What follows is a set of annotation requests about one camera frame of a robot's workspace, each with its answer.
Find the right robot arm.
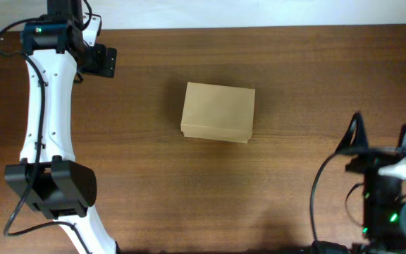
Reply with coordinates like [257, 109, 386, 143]
[309, 112, 406, 253]

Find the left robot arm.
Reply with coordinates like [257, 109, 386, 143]
[5, 0, 120, 254]

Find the cardboard box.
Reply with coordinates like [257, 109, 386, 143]
[180, 82, 255, 143]

